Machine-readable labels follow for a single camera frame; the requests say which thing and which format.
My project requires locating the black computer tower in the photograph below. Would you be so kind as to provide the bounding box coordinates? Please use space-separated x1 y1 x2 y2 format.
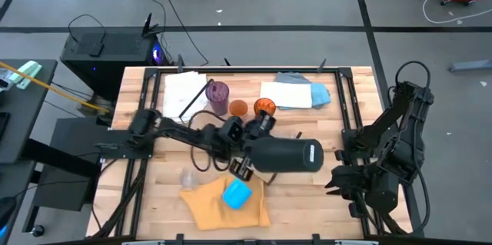
60 12 170 96

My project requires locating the light blue plastic mug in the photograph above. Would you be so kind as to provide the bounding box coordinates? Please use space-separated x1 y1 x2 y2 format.
221 177 254 210

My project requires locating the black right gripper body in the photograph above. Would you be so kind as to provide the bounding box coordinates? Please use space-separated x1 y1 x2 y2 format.
332 148 372 219

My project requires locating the grey metal floor bar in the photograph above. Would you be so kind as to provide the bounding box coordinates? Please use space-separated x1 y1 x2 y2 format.
448 59 492 73

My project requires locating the white folded cloth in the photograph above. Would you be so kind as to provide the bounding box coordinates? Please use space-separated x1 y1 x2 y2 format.
259 81 313 109

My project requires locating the grey cloth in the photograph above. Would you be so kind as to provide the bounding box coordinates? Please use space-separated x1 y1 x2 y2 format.
274 71 313 84

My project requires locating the small clear plastic cup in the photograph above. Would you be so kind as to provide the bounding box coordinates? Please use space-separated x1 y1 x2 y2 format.
178 166 201 191

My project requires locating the yellow waffle cloth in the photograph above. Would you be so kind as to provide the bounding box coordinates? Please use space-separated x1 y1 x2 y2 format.
178 174 272 231

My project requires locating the yellow cable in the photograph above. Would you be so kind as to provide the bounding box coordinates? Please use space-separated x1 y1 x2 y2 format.
0 61 111 114

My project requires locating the white patterned towel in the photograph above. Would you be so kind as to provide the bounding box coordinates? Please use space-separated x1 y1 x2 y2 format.
163 71 211 125

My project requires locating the mint green stapler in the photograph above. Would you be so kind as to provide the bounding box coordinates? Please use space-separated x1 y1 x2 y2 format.
8 60 42 91

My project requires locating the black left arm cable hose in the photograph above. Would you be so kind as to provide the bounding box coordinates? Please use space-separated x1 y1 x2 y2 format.
188 109 231 173

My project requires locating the orange translucent tumbler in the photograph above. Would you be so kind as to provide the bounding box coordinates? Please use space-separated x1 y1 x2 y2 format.
253 98 278 118

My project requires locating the purple translucent tumbler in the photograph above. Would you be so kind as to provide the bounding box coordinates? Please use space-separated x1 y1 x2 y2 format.
204 81 231 117

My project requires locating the black flat floor stand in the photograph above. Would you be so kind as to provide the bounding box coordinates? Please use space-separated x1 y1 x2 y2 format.
32 116 116 212

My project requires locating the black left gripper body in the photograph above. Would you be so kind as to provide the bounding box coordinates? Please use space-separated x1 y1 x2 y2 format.
219 116 254 181

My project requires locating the wooden shelf with black legs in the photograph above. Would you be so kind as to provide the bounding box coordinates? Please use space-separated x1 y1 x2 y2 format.
178 78 304 185

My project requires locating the black desk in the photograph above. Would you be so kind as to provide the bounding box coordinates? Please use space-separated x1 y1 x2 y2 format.
0 58 58 165

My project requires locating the black metal table frame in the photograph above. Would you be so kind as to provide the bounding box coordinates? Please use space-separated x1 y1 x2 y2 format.
91 58 416 245

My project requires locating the light blue cloth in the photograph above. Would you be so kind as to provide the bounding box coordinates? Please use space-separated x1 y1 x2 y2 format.
309 82 331 108

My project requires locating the peach opaque cup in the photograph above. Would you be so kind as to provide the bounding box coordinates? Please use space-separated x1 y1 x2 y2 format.
228 99 249 118

